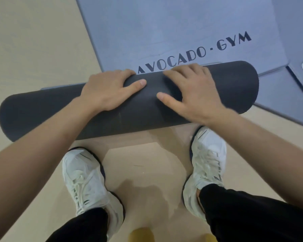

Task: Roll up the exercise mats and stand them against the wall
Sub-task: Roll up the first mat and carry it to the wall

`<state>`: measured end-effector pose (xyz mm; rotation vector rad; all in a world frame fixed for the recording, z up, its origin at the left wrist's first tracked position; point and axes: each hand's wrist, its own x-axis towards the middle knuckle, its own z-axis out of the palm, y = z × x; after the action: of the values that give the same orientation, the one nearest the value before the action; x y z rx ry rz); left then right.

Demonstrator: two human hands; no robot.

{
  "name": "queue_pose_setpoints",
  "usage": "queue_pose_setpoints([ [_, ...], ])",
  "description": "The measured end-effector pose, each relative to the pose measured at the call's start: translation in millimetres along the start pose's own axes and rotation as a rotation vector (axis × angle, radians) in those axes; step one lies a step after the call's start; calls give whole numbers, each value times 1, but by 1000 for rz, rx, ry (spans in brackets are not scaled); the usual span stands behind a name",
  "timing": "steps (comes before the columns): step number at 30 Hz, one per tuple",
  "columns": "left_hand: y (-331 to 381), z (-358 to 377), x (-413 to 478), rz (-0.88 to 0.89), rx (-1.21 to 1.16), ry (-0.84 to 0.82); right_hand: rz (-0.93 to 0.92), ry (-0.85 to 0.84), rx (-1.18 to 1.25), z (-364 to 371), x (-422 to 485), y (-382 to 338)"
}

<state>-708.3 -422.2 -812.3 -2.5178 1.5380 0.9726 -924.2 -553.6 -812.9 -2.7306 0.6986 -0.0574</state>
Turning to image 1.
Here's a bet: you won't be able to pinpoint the person's right hand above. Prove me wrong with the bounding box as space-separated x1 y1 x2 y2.
156 63 228 125

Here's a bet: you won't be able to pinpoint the person's right forearm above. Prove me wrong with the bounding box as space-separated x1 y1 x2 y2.
208 107 303 212

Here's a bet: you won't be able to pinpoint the black trousers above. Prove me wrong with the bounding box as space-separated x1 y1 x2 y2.
45 184 303 242

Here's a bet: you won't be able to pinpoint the grey yoga mat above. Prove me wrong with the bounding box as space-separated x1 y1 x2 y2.
0 60 260 143
75 0 289 75
254 67 303 130
271 0 303 96

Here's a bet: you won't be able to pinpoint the person's left forearm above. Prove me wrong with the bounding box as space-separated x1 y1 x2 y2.
0 97 101 242

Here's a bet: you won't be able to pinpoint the person's white sneaker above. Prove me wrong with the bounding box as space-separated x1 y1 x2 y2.
181 126 227 222
62 147 126 240

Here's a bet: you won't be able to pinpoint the person's left hand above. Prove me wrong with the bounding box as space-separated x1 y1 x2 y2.
77 69 147 113

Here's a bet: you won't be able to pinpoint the yellow plastic stool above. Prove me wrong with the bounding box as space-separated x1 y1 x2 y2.
131 227 218 242

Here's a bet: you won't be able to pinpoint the person's left white sneaker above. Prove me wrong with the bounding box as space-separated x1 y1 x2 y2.
62 147 126 240

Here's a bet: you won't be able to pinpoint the person's right white sneaker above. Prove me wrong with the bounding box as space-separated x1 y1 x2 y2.
181 126 227 222

